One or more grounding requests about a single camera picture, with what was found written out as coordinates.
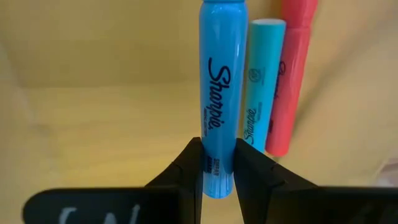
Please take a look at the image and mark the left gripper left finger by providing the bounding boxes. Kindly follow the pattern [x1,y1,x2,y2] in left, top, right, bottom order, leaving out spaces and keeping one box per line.
[144,136,205,224]

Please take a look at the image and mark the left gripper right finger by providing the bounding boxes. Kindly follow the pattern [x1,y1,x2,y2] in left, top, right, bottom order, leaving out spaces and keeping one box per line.
[233,138,318,224]

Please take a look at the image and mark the coral red highlighter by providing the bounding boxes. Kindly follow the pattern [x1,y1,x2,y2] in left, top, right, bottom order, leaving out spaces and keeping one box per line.
[265,0,320,157]

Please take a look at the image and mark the cyan Sharpie highlighter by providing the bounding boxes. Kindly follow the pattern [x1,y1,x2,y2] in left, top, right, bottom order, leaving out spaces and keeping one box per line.
[242,18,287,154]

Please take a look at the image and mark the blue Sharpie highlighter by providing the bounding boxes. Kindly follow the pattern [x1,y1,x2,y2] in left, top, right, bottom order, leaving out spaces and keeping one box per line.
[198,0,249,199]

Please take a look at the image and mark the yellow plastic tray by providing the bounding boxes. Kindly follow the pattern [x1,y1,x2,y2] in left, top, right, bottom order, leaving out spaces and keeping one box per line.
[0,0,398,224]

